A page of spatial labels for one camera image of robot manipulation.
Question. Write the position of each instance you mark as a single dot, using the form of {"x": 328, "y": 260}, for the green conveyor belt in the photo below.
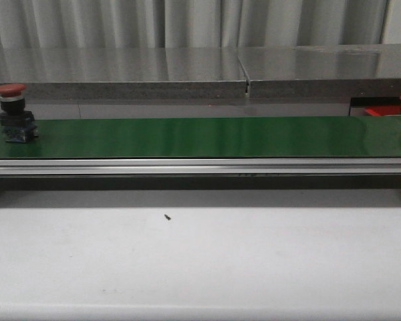
{"x": 323, "y": 136}

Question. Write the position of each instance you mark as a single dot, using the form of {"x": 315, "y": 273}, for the grey stone counter left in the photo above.
{"x": 124, "y": 74}

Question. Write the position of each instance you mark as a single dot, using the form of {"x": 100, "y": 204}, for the red plastic tray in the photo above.
{"x": 385, "y": 110}

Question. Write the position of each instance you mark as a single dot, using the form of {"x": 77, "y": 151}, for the grey pleated curtain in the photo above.
{"x": 151, "y": 24}

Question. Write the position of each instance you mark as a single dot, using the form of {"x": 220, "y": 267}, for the aluminium conveyor side rail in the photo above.
{"x": 202, "y": 166}

